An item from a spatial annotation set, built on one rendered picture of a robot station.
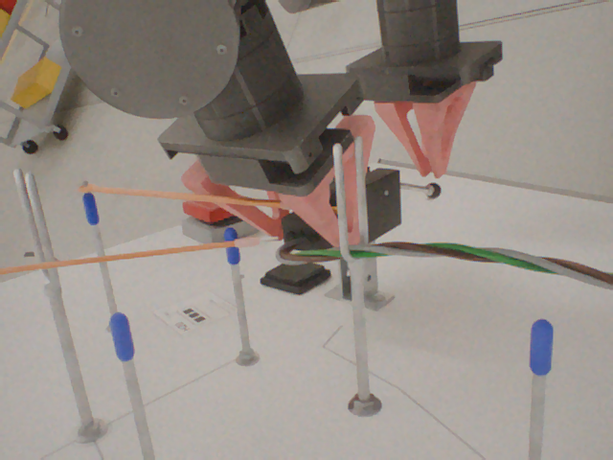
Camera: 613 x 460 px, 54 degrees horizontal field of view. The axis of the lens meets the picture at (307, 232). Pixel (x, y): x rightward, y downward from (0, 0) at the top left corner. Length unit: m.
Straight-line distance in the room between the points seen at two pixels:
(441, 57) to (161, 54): 0.28
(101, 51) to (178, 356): 0.23
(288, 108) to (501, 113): 1.62
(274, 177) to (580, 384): 0.19
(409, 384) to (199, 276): 0.22
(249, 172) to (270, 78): 0.05
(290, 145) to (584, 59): 1.66
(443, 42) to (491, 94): 1.51
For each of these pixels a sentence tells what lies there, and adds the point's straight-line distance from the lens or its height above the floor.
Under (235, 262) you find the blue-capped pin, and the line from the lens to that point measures 0.35.
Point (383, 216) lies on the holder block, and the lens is 0.41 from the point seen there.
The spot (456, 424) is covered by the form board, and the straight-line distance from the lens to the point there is 0.32.
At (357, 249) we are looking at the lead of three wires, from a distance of 0.28.
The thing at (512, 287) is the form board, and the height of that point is 1.03.
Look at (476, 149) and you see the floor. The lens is 1.87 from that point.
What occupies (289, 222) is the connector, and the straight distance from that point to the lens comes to 0.37.
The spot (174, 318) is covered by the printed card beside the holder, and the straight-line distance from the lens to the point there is 0.44.
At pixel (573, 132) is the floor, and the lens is 1.78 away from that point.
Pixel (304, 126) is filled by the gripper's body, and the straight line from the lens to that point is 0.29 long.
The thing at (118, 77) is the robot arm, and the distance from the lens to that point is 0.22.
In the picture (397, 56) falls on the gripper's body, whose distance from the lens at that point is 0.46.
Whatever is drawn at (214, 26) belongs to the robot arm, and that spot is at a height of 1.34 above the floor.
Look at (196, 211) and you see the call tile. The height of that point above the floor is 1.12.
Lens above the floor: 1.43
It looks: 43 degrees down
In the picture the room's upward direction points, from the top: 58 degrees counter-clockwise
